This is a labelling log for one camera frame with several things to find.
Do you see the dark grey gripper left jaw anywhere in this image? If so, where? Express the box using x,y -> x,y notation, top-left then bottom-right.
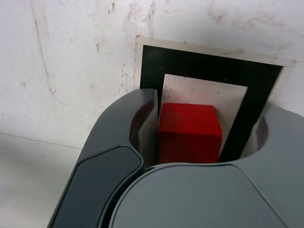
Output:
51,88 -> 159,228

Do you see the red cube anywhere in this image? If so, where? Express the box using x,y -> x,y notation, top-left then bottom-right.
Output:
157,102 -> 223,165

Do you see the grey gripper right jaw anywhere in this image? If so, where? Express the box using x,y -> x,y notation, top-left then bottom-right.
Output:
108,104 -> 304,228

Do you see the black tape square outline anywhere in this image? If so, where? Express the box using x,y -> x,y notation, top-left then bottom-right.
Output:
139,45 -> 284,159

